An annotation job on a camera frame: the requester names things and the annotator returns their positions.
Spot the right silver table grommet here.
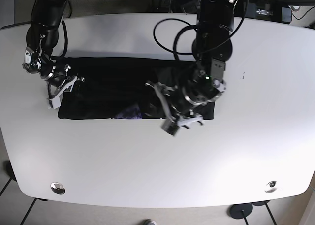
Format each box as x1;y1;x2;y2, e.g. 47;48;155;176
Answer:
264;181;278;193

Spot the black round stand base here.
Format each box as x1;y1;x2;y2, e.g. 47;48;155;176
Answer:
228;203;253;220

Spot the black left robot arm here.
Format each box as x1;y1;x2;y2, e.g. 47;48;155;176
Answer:
146;0;238;135

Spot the silver table grommet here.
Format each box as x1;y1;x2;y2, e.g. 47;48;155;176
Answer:
264;181;278;193
50;182;65;195

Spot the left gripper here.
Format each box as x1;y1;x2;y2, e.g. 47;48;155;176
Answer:
145;58;226;129

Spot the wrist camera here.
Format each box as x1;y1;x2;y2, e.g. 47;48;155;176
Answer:
48;96;61;109
161;119;180;136

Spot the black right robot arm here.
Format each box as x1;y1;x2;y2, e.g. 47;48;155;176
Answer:
22;0;85;109

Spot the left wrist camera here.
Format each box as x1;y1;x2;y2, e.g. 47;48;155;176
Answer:
161;119;180;136

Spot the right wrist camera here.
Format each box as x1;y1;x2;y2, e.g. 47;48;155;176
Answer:
48;96;61;109

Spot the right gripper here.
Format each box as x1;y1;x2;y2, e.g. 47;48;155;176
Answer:
22;47;85;100

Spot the left grey shoe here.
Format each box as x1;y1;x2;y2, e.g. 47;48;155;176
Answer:
142;219;157;225

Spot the left silver table grommet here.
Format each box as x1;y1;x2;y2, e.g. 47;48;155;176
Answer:
50;182;65;195

